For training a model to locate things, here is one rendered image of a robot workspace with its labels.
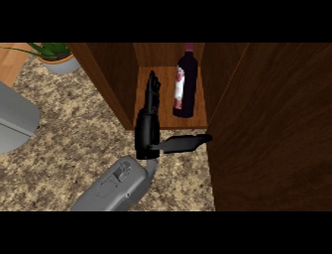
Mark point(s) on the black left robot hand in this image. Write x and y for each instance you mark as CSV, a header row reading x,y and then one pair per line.
x,y
146,132

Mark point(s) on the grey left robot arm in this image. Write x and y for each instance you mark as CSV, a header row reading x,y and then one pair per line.
x,y
114,188

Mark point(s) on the dark red wine bottle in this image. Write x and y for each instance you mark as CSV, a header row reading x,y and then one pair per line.
x,y
186,96

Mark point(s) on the brown wooden cabinet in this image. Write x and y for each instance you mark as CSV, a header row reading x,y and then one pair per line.
x,y
119,79

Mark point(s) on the dark wooden cabinet door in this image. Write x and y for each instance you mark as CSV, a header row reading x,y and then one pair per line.
x,y
285,132

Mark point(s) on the green plant in grey pot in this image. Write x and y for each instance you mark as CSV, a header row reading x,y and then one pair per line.
x,y
57,61

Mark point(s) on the grey rounded appliance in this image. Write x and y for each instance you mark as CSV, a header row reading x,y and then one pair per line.
x,y
1,115

